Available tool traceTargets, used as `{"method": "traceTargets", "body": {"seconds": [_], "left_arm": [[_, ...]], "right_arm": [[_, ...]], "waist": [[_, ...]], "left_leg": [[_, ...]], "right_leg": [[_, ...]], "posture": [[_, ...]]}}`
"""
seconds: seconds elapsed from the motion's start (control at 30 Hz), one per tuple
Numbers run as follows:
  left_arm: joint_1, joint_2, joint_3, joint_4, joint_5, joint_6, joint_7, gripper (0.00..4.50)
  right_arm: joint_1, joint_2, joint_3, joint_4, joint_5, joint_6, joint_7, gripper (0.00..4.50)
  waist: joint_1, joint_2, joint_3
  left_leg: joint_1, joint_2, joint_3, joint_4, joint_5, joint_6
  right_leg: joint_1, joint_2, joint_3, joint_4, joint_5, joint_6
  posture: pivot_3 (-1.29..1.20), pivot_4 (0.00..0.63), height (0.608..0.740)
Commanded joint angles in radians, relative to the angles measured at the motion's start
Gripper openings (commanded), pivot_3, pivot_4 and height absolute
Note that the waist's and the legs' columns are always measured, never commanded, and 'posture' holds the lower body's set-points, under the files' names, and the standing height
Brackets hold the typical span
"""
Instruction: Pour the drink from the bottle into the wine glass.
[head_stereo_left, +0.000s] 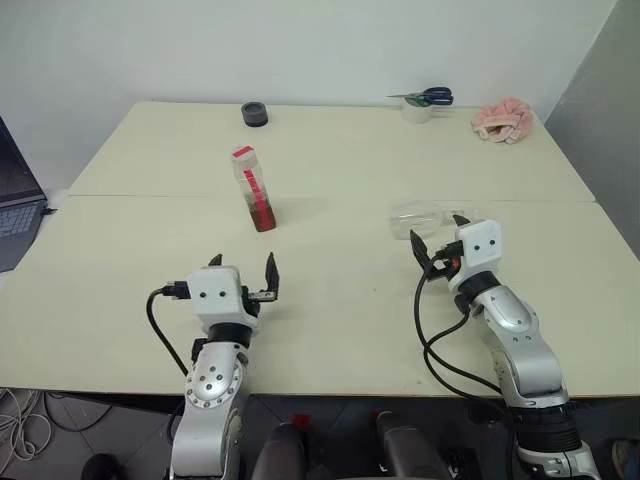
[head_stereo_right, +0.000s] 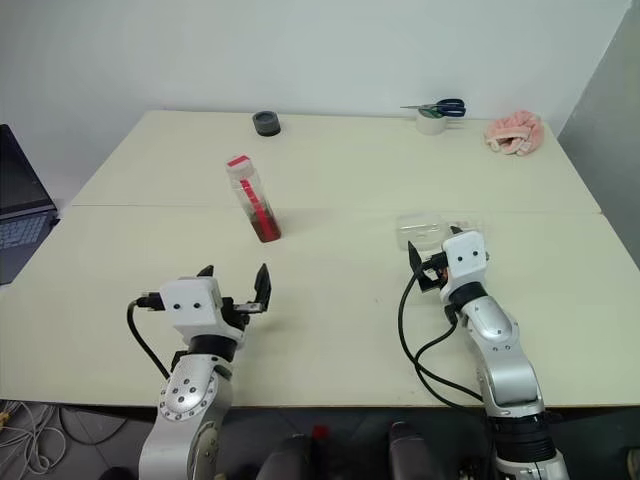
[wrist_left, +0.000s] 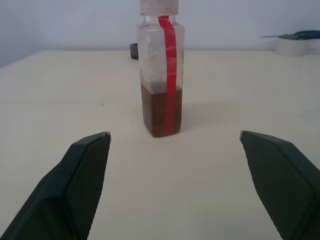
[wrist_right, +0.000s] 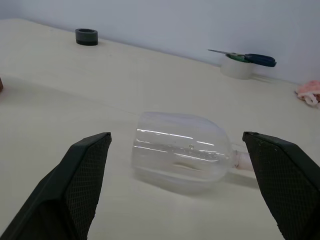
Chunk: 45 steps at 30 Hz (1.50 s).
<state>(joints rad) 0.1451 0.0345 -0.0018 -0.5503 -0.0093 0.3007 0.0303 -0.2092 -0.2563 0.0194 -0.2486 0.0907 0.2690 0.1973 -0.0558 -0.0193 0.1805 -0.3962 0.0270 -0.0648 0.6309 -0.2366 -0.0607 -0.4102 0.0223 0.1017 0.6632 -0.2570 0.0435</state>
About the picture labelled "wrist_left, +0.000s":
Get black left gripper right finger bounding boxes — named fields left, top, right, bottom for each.
left=239, top=130, right=320, bottom=240

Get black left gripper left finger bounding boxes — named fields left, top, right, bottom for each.
left=0, top=131, right=112, bottom=240

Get clear bottle with red tape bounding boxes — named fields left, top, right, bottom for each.
left=136, top=13, right=186, bottom=139

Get white tape roll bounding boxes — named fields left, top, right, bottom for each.
left=273, top=36, right=315, bottom=57

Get black tape roll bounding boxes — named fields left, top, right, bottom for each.
left=129, top=42, right=140, bottom=60

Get blue-handled scissors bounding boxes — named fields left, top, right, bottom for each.
left=260, top=30, right=320, bottom=41

